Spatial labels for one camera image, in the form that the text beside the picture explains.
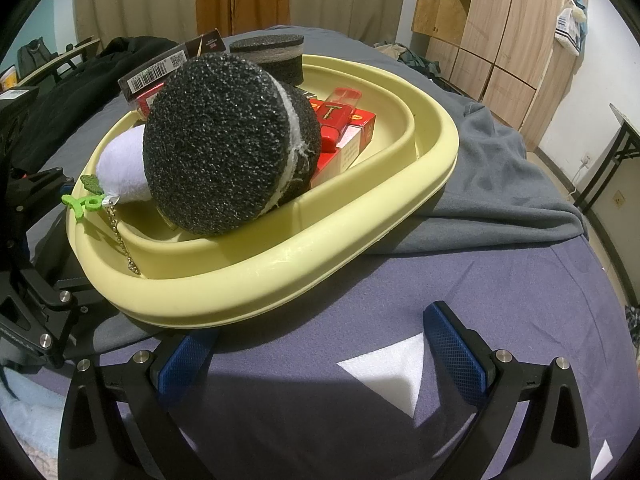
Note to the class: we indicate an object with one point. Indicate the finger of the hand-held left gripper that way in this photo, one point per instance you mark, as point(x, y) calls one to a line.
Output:
point(42, 182)
point(47, 320)

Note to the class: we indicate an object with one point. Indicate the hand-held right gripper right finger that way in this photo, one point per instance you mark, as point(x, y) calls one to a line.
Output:
point(457, 350)

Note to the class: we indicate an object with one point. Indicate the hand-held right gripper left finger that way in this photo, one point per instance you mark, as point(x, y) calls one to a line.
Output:
point(187, 355)

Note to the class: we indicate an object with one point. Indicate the pale yellow plastic basin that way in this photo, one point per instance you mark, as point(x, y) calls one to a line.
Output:
point(250, 295)

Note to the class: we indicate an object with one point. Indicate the red and black box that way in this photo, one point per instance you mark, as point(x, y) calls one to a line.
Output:
point(150, 70)

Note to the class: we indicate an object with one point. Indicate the small black box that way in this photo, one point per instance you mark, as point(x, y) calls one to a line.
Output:
point(205, 42)

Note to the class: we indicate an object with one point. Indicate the red and white box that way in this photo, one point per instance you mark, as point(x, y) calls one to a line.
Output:
point(332, 167)

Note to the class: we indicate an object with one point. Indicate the red box with clear top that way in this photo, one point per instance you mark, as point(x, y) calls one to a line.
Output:
point(337, 115)

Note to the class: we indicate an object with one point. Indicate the dark backpack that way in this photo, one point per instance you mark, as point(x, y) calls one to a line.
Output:
point(35, 57)

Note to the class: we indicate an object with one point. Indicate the black jacket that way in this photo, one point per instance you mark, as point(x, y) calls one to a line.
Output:
point(85, 90)

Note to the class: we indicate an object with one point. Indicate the light blue cloth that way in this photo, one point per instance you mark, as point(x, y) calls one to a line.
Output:
point(25, 415)

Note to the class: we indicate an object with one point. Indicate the purple bed sheet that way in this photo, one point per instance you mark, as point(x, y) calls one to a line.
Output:
point(350, 320)

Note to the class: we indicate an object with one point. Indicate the grey blanket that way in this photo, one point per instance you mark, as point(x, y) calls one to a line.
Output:
point(500, 185)

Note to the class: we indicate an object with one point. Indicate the beige curtain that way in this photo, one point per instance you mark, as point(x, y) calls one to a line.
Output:
point(135, 0)

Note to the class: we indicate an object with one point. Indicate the black folding table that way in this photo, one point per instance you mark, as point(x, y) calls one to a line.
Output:
point(617, 150)

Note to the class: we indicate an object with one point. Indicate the heap of clothes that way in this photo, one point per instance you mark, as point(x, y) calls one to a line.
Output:
point(407, 57)

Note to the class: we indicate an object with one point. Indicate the light wooden wardrobe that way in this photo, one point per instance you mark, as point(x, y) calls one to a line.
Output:
point(500, 35)

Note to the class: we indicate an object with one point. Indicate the white hanging bag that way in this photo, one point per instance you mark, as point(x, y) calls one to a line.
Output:
point(570, 27)

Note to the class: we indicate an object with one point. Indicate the wall outlet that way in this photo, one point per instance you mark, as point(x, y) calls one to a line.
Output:
point(620, 199)

